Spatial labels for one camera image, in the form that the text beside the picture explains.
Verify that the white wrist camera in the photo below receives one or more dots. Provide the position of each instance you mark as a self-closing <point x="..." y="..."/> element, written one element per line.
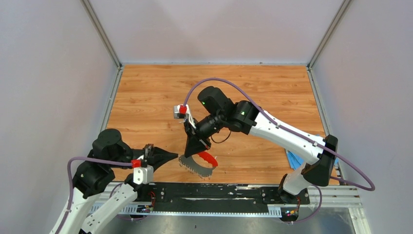
<point x="183" y="112"/>
<point x="142" y="172"/>

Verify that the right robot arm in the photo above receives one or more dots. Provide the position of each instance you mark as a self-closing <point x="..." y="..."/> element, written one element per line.
<point x="317" y="152"/>

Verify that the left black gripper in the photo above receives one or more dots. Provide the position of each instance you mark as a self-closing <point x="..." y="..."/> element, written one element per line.
<point x="156" y="156"/>

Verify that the red handled metal key holder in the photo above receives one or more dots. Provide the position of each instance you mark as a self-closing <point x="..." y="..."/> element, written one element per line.
<point x="196" y="168"/>

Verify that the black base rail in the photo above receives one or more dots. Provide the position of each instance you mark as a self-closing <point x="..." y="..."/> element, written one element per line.
<point x="207" y="199"/>

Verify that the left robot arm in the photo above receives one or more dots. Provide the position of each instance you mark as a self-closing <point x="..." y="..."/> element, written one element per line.
<point x="89" y="177"/>

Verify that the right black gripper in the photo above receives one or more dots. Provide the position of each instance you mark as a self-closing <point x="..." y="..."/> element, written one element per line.
<point x="196" y="143"/>

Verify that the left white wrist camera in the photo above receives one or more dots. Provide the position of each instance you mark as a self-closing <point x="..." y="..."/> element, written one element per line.
<point x="142" y="172"/>

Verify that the blue cloth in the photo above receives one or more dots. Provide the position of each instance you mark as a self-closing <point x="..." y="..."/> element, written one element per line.
<point x="294" y="160"/>

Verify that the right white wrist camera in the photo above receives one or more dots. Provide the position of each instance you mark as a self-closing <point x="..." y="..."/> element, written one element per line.
<point x="183" y="112"/>

